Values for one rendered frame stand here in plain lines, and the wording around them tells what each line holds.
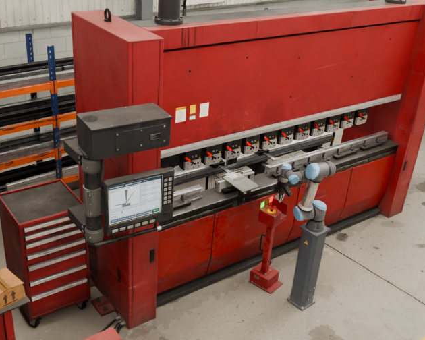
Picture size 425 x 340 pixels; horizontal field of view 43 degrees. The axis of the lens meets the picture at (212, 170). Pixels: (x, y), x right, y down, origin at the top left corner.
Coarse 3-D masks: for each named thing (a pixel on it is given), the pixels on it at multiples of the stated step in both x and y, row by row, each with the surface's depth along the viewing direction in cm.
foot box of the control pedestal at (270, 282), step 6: (258, 264) 497; (252, 270) 490; (276, 270) 492; (252, 276) 490; (258, 276) 485; (264, 276) 483; (270, 276) 484; (276, 276) 489; (252, 282) 491; (258, 282) 487; (264, 282) 482; (270, 282) 484; (276, 282) 494; (264, 288) 485; (270, 288) 486; (276, 288) 486
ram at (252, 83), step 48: (192, 48) 380; (240, 48) 404; (288, 48) 434; (336, 48) 468; (384, 48) 508; (192, 96) 397; (240, 96) 425; (288, 96) 458; (336, 96) 496; (384, 96) 541
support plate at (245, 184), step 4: (240, 176) 459; (244, 176) 460; (228, 180) 451; (232, 180) 452; (236, 180) 452; (240, 180) 453; (244, 180) 453; (248, 180) 454; (232, 184) 446; (236, 184) 446; (240, 184) 447; (244, 184) 447; (248, 184) 448; (252, 184) 448; (256, 184) 449; (240, 188) 441; (244, 188) 441; (248, 188) 442; (252, 188) 442
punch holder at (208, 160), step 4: (216, 144) 431; (220, 144) 434; (204, 148) 429; (208, 148) 428; (212, 148) 430; (216, 148) 433; (220, 148) 435; (204, 152) 430; (212, 152) 432; (216, 152) 435; (220, 152) 437; (204, 156) 432; (208, 156) 432; (216, 156) 436; (220, 156) 438; (204, 160) 433; (208, 160) 433; (212, 160) 435; (216, 160) 438; (220, 160) 440; (204, 164) 435; (208, 164) 435
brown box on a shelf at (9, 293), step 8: (0, 272) 314; (8, 272) 315; (0, 280) 307; (8, 280) 308; (16, 280) 309; (0, 288) 302; (8, 288) 302; (16, 288) 305; (0, 296) 298; (8, 296) 302; (16, 296) 307; (24, 296) 312; (0, 304) 300; (8, 304) 305; (16, 304) 307; (24, 304) 309; (0, 312) 300
